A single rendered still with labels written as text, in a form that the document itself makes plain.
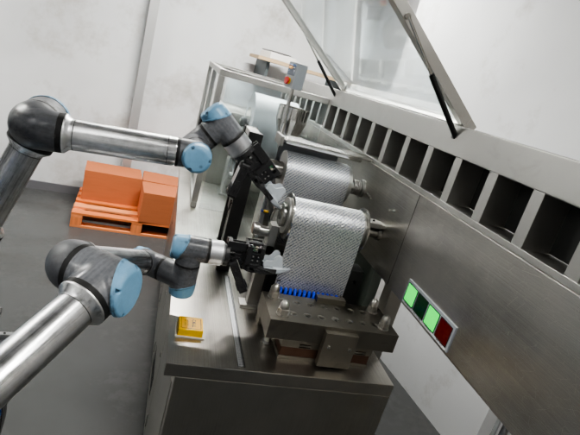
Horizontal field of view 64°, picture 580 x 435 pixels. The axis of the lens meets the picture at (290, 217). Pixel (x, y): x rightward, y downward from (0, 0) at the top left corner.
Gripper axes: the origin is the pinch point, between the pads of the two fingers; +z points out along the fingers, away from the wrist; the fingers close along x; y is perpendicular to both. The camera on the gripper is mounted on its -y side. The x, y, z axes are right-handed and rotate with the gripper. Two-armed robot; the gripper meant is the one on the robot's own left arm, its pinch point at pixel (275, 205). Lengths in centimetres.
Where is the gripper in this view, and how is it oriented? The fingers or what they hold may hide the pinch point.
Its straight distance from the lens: 144.5
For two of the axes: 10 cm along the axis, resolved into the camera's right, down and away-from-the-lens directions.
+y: 8.1, -5.9, -0.4
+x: -2.0, -3.4, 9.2
